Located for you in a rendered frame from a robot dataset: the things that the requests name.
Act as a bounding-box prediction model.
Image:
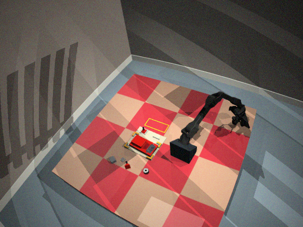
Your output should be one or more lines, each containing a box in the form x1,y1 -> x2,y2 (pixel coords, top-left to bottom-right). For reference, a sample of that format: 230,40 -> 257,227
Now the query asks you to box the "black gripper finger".
239,112 -> 249,122
242,122 -> 250,128

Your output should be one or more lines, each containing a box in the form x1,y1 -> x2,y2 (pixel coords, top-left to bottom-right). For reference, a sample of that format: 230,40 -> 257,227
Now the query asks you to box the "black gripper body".
234,109 -> 245,125

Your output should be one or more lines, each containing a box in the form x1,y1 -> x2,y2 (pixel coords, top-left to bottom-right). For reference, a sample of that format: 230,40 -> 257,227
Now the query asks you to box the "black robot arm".
178,91 -> 246,146

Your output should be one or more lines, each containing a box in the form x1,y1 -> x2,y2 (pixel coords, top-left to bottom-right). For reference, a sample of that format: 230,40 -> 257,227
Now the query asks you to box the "black toy tyre with white hub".
143,168 -> 149,174

